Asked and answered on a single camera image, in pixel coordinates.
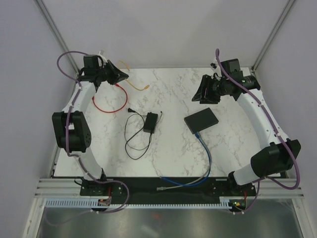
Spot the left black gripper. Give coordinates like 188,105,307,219
97,61,129,86

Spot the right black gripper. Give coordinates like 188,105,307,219
192,74,229,105

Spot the black network switch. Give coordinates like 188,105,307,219
184,108,219,134

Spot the yellow ethernet cable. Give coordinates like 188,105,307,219
116,59,150,91

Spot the red ethernet cable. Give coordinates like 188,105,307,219
91,83,129,114

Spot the black power adapter with cord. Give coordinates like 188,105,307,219
124,108,162,161

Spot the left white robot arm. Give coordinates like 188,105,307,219
52,55,129,195

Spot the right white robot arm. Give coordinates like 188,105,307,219
192,58,301,195

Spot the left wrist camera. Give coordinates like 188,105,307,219
83,50,107,69

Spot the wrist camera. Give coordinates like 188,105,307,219
210,58,261,90
83,50,107,69

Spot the blue ethernet cable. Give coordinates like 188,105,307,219
159,132,212,186

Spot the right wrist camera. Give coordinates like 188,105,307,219
210,58,261,90

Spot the grey ethernet cable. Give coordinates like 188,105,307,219
156,171,211,191

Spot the left aluminium frame post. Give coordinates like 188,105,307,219
34,0,82,72

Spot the aluminium frame post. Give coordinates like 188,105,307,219
34,0,82,72
250,0,297,73

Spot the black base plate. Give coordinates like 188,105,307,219
80,177,256,204

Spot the right aluminium frame post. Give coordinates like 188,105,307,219
250,0,297,73

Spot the aluminium front rail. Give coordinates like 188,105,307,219
35,178,304,199

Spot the white slotted cable duct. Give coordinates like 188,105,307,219
45,198,232,209

